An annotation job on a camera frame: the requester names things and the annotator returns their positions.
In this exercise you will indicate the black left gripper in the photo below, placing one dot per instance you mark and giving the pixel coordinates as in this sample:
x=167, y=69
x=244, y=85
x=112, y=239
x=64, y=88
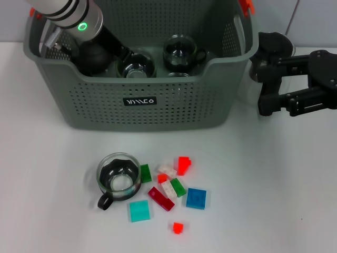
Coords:
x=113, y=44

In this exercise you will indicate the small black clay cup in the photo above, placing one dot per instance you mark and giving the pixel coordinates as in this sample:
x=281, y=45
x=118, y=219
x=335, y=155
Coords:
x=84, y=73

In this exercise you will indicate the glass teacup with black holder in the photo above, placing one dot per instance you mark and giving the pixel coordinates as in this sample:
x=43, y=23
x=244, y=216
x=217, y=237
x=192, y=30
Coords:
x=178, y=75
x=118, y=184
x=179, y=59
x=137, y=71

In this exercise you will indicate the orange wedge toy brick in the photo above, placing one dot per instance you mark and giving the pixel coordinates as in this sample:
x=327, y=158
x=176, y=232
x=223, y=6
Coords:
x=184, y=166

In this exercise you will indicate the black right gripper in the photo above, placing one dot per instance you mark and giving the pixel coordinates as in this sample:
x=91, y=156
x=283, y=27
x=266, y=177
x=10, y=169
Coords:
x=323, y=76

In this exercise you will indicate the white translucent toy brick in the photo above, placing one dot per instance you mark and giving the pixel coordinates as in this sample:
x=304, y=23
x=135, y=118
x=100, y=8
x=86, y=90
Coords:
x=168, y=189
x=168, y=170

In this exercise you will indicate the grey perforated storage basket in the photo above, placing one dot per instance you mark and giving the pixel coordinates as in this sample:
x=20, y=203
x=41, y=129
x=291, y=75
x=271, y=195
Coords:
x=184, y=105

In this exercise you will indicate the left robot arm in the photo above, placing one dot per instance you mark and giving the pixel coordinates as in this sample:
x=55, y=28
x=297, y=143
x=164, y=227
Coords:
x=73, y=13

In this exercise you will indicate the black clay teapot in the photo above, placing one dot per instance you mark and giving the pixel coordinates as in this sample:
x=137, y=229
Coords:
x=92, y=63

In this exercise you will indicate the blue toy plate brick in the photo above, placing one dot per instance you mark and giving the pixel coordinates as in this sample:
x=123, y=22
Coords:
x=196, y=198

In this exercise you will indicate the dark red toy brick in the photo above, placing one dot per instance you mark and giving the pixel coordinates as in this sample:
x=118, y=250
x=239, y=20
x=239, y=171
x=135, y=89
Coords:
x=160, y=198

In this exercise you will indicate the small orange toy brick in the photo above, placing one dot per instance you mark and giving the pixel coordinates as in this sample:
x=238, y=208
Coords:
x=178, y=228
x=162, y=178

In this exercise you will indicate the green toy brick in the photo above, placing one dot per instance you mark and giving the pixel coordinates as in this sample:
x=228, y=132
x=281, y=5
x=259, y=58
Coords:
x=179, y=187
x=147, y=173

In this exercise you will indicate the teal toy plate brick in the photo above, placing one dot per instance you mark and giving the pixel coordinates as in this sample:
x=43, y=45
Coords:
x=139, y=210

